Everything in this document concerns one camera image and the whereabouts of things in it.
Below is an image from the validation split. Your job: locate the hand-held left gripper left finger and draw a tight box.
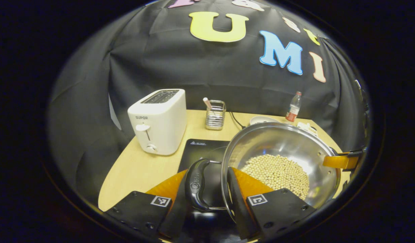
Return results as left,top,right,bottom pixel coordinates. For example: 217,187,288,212
104,169,194,241

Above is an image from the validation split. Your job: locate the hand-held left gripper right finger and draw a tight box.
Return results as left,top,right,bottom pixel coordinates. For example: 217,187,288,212
226,166,317,241

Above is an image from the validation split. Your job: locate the black induction cooktop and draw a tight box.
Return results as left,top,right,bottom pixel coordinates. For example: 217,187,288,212
177,139,235,237

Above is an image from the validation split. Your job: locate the stainless steel pot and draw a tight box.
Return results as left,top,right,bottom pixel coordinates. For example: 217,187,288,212
184,122,342,224

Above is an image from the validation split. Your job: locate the white divided dish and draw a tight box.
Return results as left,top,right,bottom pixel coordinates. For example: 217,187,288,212
296,122,318,136

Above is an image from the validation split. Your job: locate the pile of soybeans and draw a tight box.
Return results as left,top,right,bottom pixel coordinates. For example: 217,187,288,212
240,154,310,200

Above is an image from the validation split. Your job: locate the clear plastic water bottle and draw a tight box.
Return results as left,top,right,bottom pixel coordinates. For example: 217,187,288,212
285,91,303,123

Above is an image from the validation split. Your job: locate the white round plate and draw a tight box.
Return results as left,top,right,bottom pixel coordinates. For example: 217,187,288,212
249,116,279,126

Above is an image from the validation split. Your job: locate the white toaster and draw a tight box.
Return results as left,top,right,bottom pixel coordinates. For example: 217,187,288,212
127,88,187,156

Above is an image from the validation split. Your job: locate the clear utensil holder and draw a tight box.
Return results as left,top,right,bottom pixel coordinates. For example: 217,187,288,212
205,100,227,131

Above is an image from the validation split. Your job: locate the black power cord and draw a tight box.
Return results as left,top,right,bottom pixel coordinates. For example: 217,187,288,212
229,111,245,130

